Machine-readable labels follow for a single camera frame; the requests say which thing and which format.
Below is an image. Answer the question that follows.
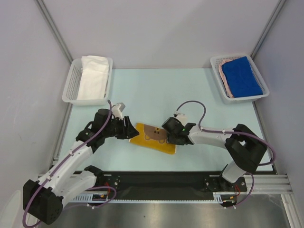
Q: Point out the yellow brown bear towel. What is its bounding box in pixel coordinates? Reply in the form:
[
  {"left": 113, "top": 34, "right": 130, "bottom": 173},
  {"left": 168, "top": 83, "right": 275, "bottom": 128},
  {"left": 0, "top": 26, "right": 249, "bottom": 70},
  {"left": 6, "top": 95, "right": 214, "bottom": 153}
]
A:
[{"left": 129, "top": 123, "right": 176, "bottom": 154}]

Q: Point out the white slotted cable duct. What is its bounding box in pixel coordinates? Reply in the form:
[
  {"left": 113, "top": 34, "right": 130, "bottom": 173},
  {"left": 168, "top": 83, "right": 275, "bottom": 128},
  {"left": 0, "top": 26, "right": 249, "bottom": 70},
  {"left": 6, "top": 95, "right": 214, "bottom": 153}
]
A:
[{"left": 69, "top": 192, "right": 237, "bottom": 208}]

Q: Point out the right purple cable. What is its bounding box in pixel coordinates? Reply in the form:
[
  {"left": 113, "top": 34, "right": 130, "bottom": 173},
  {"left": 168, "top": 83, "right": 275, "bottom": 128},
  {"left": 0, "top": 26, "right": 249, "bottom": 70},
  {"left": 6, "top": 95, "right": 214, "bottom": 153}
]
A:
[{"left": 175, "top": 101, "right": 277, "bottom": 209}]

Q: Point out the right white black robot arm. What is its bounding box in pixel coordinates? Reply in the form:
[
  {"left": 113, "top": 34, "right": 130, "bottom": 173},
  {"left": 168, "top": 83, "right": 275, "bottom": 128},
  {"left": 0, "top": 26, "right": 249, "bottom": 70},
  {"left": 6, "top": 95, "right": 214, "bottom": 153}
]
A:
[{"left": 162, "top": 117, "right": 267, "bottom": 191}]

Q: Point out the aluminium corner post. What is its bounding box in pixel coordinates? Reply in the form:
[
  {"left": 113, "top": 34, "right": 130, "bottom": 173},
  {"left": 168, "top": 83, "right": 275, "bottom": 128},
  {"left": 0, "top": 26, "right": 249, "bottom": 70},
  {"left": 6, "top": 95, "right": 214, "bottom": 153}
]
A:
[
  {"left": 250, "top": 0, "right": 288, "bottom": 59},
  {"left": 34, "top": 0, "right": 73, "bottom": 64}
]

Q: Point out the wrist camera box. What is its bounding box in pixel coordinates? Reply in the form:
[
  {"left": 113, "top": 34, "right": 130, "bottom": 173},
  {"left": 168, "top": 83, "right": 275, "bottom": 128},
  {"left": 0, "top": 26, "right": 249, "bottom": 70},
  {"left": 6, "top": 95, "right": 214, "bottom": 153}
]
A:
[
  {"left": 112, "top": 103, "right": 125, "bottom": 120},
  {"left": 173, "top": 113, "right": 188, "bottom": 126}
]

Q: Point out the purple cable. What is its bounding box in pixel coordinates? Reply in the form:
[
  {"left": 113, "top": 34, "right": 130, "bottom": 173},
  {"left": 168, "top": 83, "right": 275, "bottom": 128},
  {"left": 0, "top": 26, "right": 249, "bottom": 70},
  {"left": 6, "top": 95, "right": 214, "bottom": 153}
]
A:
[
  {"left": 175, "top": 101, "right": 277, "bottom": 209},
  {"left": 22, "top": 99, "right": 117, "bottom": 227}
]

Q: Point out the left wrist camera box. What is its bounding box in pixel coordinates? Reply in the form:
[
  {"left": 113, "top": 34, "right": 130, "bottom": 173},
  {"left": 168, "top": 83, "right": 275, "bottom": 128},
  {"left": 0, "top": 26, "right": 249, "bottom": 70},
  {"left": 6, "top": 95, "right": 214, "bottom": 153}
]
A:
[{"left": 112, "top": 103, "right": 125, "bottom": 120}]

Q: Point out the white plastic basket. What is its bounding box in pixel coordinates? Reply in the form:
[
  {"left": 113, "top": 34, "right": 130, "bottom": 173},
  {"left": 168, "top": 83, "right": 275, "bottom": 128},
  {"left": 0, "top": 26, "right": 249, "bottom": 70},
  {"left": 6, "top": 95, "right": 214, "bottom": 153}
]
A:
[
  {"left": 62, "top": 57, "right": 113, "bottom": 106},
  {"left": 210, "top": 53, "right": 269, "bottom": 104}
]

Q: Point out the white towel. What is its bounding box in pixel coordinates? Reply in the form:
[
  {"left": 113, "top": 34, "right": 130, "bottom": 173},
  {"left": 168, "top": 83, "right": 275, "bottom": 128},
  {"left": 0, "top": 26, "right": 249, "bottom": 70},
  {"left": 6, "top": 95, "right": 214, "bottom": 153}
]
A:
[{"left": 77, "top": 56, "right": 110, "bottom": 100}]

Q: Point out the left aluminium corner post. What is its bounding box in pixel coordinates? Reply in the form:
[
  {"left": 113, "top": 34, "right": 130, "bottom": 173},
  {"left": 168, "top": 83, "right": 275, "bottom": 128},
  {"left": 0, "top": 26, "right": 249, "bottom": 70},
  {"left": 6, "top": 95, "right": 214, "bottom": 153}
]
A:
[{"left": 34, "top": 0, "right": 73, "bottom": 64}]

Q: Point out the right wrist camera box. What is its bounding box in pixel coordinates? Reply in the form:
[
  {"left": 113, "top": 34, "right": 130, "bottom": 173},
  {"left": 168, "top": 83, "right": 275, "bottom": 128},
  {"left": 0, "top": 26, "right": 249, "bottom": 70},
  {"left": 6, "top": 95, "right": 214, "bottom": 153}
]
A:
[{"left": 173, "top": 113, "right": 188, "bottom": 126}]

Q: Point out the right aluminium corner post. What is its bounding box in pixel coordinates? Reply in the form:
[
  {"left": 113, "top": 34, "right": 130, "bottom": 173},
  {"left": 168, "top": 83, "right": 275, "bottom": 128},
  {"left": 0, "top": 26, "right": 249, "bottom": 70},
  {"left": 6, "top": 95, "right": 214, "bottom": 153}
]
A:
[{"left": 250, "top": 0, "right": 288, "bottom": 59}]

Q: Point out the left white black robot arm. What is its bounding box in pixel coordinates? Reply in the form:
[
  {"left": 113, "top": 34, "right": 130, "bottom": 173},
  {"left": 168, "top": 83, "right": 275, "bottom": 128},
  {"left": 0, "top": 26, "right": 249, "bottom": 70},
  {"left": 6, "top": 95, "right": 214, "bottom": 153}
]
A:
[{"left": 22, "top": 103, "right": 139, "bottom": 228}]

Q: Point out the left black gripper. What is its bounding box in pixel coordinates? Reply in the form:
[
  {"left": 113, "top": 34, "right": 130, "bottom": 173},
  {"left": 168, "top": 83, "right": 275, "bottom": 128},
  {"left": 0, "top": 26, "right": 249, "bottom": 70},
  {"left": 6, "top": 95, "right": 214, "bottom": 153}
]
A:
[{"left": 103, "top": 116, "right": 139, "bottom": 140}]

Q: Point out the blue towel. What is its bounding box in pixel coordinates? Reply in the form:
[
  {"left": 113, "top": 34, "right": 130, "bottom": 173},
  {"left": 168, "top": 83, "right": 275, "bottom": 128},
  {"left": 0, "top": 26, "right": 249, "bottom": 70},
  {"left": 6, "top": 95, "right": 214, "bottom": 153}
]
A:
[{"left": 222, "top": 57, "right": 262, "bottom": 97}]

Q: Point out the left white plastic basket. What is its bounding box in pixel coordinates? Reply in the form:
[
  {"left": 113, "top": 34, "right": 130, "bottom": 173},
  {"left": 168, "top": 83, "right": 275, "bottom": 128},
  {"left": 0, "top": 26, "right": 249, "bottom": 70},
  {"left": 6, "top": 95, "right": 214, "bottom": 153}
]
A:
[{"left": 62, "top": 57, "right": 113, "bottom": 106}]

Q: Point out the right white plastic basket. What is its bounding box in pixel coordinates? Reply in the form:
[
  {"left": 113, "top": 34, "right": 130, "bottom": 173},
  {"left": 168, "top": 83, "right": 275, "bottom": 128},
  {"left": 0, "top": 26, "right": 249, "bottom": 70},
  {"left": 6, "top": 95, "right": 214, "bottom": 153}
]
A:
[{"left": 210, "top": 53, "right": 269, "bottom": 104}]

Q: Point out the pink towel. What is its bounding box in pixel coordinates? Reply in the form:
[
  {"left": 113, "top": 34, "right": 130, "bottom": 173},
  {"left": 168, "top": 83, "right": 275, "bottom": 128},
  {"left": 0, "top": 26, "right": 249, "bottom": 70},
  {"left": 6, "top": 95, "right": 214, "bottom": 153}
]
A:
[{"left": 218, "top": 59, "right": 234, "bottom": 98}]

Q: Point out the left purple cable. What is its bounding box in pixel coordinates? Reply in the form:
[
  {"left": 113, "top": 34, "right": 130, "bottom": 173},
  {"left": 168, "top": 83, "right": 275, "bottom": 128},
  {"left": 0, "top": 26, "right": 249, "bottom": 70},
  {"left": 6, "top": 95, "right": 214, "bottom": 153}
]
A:
[{"left": 22, "top": 99, "right": 117, "bottom": 227}]

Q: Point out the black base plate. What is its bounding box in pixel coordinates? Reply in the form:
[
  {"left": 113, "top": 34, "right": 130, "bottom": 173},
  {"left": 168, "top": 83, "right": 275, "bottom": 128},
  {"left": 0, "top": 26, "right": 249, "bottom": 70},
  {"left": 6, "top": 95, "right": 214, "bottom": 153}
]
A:
[{"left": 95, "top": 171, "right": 247, "bottom": 201}]

